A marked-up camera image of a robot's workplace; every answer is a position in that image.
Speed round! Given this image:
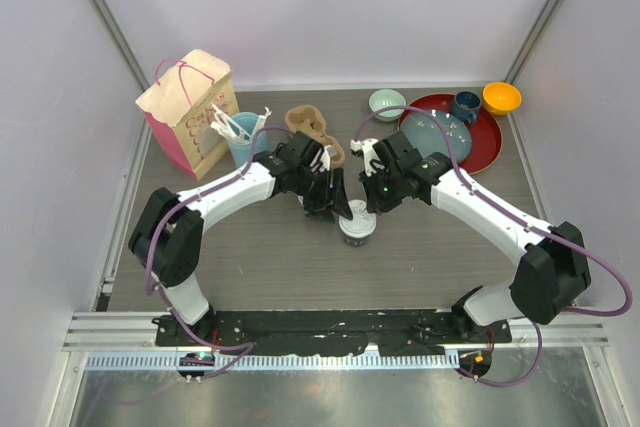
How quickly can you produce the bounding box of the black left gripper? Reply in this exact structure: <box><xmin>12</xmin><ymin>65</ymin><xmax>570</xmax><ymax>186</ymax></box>
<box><xmin>293</xmin><ymin>167</ymin><xmax>352</xmax><ymax>223</ymax></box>

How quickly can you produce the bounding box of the black paper coffee cup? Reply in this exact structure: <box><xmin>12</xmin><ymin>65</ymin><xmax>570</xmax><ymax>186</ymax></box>
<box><xmin>342</xmin><ymin>230</ymin><xmax>373</xmax><ymax>247</ymax></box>

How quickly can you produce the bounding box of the pink kraft paper bag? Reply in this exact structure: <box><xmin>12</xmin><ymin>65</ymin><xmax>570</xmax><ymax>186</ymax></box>
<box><xmin>136</xmin><ymin>49</ymin><xmax>239</xmax><ymax>179</ymax></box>

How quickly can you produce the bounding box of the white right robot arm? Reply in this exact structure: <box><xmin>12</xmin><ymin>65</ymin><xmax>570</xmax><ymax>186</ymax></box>
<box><xmin>350</xmin><ymin>131</ymin><xmax>591</xmax><ymax>342</ymax></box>

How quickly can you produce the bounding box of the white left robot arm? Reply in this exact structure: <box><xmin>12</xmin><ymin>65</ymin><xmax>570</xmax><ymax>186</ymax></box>
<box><xmin>128</xmin><ymin>132</ymin><xmax>353</xmax><ymax>346</ymax></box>

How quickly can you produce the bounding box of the dark blue ceramic plate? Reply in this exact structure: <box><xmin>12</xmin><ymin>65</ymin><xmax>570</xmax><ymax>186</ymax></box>
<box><xmin>399</xmin><ymin>109</ymin><xmax>473</xmax><ymax>163</ymax></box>

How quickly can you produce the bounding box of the mint green ceramic bowl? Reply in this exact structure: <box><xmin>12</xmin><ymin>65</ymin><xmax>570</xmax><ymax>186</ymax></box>
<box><xmin>368</xmin><ymin>89</ymin><xmax>406</xmax><ymax>122</ymax></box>

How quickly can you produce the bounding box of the brown cardboard cup carrier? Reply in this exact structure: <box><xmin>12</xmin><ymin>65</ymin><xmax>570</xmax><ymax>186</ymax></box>
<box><xmin>285</xmin><ymin>104</ymin><xmax>346</xmax><ymax>169</ymax></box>

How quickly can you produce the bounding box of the red round tray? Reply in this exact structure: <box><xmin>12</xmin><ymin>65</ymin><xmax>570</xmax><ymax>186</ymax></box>
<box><xmin>398</xmin><ymin>93</ymin><xmax>502</xmax><ymax>174</ymax></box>

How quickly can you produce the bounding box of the dark blue ceramic mug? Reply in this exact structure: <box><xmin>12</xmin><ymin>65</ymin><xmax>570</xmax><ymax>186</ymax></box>
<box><xmin>450</xmin><ymin>91</ymin><xmax>482</xmax><ymax>125</ymax></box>

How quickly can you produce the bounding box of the light blue straw cup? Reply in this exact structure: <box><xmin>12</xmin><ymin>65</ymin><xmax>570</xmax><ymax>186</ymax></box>
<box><xmin>227</xmin><ymin>112</ymin><xmax>260</xmax><ymax>168</ymax></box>

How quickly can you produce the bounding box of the orange bowl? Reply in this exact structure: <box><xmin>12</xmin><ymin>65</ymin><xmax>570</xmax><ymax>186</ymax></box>
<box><xmin>482</xmin><ymin>82</ymin><xmax>522</xmax><ymax>115</ymax></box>

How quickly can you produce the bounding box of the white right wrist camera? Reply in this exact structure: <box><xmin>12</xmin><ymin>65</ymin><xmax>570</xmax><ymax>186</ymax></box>
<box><xmin>350</xmin><ymin>138</ymin><xmax>384</xmax><ymax>177</ymax></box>

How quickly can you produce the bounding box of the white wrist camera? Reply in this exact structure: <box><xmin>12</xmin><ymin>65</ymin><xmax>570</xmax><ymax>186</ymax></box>
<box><xmin>350</xmin><ymin>138</ymin><xmax>384</xmax><ymax>177</ymax></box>
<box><xmin>310</xmin><ymin>145</ymin><xmax>336</xmax><ymax>173</ymax></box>

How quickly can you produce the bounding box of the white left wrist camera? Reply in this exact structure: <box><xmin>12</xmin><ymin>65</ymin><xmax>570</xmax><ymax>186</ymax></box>
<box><xmin>310</xmin><ymin>145</ymin><xmax>336</xmax><ymax>173</ymax></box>

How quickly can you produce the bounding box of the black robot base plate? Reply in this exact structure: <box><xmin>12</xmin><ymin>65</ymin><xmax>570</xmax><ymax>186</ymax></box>
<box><xmin>193</xmin><ymin>309</ymin><xmax>512</xmax><ymax>357</ymax></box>

